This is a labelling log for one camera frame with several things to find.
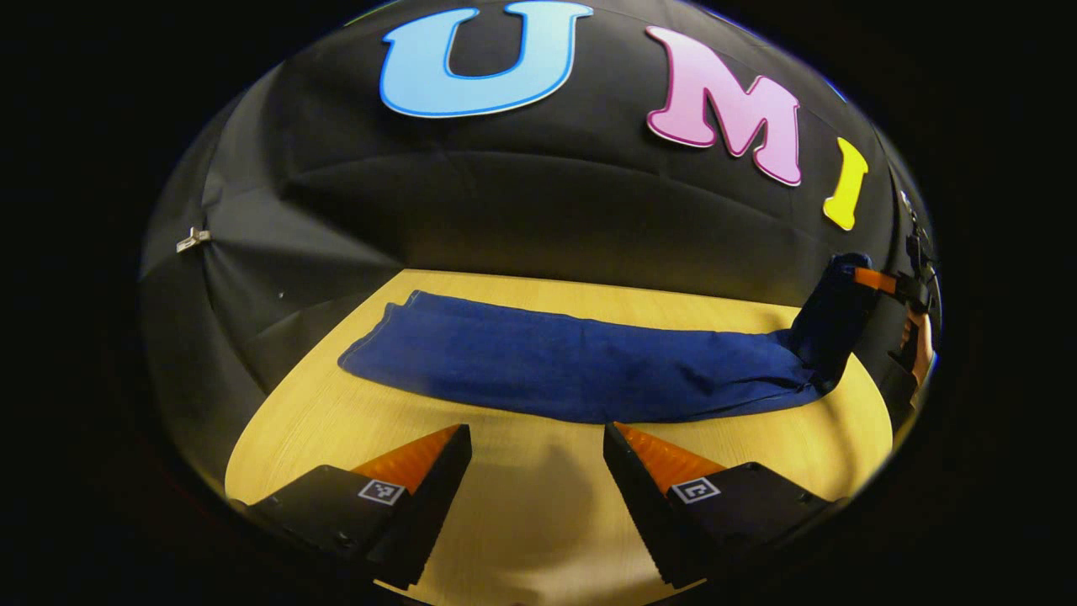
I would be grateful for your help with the black backdrop cloth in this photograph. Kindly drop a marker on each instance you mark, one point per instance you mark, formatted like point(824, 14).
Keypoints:
point(505, 194)

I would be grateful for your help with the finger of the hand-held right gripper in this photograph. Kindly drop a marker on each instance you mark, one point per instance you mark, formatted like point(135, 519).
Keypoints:
point(875, 279)

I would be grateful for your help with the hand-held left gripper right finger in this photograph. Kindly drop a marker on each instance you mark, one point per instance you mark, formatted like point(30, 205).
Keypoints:
point(639, 505)

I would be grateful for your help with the blue jeans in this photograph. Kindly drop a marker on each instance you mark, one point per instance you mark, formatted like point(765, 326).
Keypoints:
point(589, 362)

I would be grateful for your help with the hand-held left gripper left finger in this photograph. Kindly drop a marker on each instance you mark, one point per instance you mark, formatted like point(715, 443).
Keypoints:
point(437, 497)

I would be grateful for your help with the small silver cloth clip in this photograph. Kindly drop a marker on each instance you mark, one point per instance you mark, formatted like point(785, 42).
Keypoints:
point(192, 241)

